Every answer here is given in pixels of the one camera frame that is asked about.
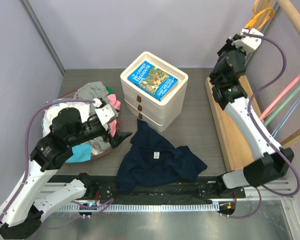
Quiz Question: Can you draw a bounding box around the light blue cloth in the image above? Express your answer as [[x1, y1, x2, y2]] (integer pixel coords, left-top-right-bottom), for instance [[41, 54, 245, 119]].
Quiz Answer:
[[66, 144, 92, 164]]

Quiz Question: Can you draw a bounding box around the wooden clothes rack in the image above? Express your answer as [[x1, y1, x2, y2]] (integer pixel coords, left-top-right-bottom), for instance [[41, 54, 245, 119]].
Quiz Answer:
[[205, 0, 300, 172]]

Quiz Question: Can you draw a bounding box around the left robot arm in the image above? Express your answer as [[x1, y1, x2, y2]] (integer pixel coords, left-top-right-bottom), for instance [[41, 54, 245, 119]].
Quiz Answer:
[[0, 107, 132, 240]]

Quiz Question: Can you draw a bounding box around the white slotted cable duct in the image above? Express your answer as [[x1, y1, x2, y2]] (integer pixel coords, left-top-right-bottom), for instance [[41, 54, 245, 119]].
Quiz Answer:
[[57, 202, 220, 213]]

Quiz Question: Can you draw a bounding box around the pink hanger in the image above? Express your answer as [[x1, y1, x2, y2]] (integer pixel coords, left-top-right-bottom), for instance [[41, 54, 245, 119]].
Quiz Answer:
[[259, 74, 300, 120]]

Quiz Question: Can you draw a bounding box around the green cloth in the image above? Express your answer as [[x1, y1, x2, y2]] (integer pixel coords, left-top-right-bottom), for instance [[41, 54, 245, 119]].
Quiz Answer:
[[105, 85, 114, 95]]

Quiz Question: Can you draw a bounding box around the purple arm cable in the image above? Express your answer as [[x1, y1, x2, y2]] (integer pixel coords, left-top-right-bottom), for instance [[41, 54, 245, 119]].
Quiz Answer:
[[0, 99, 115, 226], [224, 34, 300, 220]]

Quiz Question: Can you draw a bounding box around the white cloth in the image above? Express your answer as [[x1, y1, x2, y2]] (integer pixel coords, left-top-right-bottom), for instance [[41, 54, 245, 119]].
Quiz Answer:
[[41, 102, 96, 137]]

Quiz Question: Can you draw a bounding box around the navy blue t shirt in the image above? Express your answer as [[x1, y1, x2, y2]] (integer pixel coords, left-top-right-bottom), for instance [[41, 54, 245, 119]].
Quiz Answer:
[[115, 120, 208, 192]]

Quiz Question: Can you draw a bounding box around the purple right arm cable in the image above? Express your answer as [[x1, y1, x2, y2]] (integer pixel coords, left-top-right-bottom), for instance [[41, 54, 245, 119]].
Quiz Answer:
[[224, 34, 300, 220]]

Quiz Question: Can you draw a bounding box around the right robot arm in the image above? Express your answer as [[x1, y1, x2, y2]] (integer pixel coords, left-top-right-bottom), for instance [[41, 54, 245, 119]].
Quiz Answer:
[[209, 28, 294, 198]]

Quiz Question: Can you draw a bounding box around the blue treehouse paperback book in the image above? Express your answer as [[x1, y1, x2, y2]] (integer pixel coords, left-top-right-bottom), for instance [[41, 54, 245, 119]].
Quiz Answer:
[[127, 61, 179, 102]]

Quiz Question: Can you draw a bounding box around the white drawer unit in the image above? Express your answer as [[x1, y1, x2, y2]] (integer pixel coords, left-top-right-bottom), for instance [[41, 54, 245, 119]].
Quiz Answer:
[[120, 51, 189, 132]]

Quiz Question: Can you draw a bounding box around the blue hanger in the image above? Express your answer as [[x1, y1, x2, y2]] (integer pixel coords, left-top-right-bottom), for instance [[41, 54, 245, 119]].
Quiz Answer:
[[271, 96, 300, 137]]

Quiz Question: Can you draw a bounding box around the pink cloth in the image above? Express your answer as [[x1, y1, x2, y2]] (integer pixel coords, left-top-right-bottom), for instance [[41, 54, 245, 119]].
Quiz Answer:
[[107, 93, 121, 137]]

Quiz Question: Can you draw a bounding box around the grey cloth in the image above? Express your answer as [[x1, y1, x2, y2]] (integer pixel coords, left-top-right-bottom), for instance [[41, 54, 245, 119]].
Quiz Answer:
[[73, 81, 110, 112]]

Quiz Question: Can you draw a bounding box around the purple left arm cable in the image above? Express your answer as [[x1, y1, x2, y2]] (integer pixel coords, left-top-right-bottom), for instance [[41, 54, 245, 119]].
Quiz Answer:
[[0, 99, 115, 226]]

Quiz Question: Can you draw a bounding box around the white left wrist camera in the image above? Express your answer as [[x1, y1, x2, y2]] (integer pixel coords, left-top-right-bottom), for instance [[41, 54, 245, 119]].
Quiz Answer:
[[93, 98, 119, 125]]

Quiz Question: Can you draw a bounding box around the yellow hanger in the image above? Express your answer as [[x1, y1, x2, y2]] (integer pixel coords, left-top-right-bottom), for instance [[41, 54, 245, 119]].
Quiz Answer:
[[245, 0, 275, 31]]

